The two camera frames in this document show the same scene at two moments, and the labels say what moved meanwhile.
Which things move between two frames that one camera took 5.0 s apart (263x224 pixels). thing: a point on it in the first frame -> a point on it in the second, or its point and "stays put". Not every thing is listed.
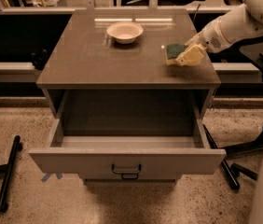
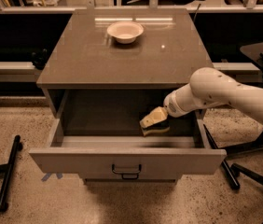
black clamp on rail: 39,57 stays put
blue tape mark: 59,175 stays put
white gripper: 211,38 -> 171,105
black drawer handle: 128,175 stays put
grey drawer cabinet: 120,115 stays put
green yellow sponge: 173,50 -> 161,126
